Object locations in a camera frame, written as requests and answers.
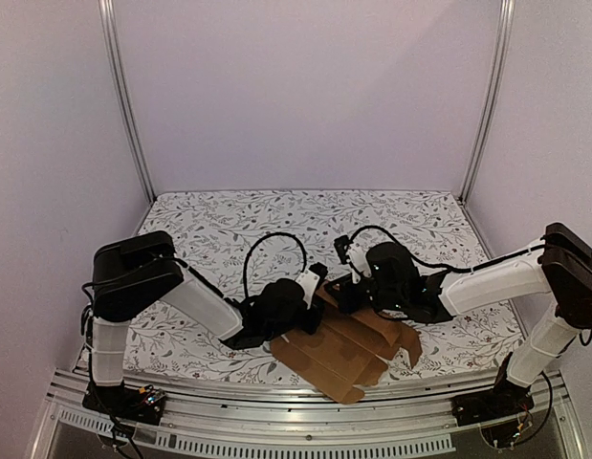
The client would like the brown cardboard box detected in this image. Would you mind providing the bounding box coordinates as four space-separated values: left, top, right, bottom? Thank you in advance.
270 286 422 404

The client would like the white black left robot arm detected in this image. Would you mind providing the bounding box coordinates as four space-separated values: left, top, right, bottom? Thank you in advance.
83 230 328 415

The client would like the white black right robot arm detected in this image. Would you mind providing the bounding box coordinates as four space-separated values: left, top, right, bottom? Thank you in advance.
323 223 592 417

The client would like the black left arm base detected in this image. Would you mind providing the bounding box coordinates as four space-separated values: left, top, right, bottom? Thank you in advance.
82 382 167 426

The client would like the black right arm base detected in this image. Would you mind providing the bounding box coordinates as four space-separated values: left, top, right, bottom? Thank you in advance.
450 387 535 426

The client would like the floral patterned table mat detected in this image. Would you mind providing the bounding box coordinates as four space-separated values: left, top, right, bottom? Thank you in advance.
124 190 524 385

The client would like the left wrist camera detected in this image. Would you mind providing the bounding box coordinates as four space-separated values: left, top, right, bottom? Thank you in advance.
296 262 328 309

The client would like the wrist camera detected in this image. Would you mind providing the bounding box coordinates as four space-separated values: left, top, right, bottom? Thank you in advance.
334 235 371 283
296 262 328 309

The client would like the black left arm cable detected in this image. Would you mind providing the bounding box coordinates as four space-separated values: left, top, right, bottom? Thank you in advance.
242 230 310 297

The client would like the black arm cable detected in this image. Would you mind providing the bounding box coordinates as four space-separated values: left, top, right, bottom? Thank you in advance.
242 230 310 297
347 225 550 274

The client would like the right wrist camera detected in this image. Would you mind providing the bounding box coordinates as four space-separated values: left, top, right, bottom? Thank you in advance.
334 235 371 283

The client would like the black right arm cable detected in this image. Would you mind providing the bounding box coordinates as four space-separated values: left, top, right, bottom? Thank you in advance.
347 225 550 274

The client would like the aluminium front rail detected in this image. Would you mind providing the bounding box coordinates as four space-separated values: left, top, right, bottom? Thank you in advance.
27 370 588 458

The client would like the right aluminium frame post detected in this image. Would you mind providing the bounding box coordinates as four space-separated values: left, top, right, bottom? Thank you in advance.
458 0 515 207

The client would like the aluminium frame post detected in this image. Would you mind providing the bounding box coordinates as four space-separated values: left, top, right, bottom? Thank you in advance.
458 0 515 207
98 0 157 204

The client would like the left aluminium frame post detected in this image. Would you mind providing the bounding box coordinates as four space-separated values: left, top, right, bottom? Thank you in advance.
98 0 157 204

